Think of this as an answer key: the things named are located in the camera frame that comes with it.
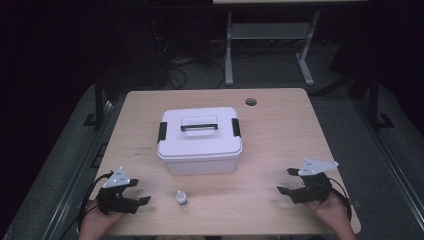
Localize person's left hand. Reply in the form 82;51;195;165
78;200;125;240

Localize black floor cables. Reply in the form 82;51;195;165
165;54;228;90

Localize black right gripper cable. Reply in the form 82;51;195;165
328;177;353;222

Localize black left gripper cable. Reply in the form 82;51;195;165
59;171;115;240

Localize aluminium floor rail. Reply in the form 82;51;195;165
352;99;424;233
41;94;126;240

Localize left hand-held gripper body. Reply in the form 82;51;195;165
96;166;141;216

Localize grey metal table frame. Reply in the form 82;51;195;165
224;9;322;87

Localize black metal post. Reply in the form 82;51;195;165
94;73;106;130

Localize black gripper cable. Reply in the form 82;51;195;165
59;171;115;240
328;177;353;222

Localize person's right hand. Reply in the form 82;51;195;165
304;192;355;238

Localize white box lid black latches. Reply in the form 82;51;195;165
156;106;244;163

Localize white plastic storage box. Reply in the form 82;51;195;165
162;153;240;177

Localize small white dropper bottle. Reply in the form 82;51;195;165
175;190;188;206

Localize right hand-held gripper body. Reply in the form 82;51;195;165
289;159;339;205

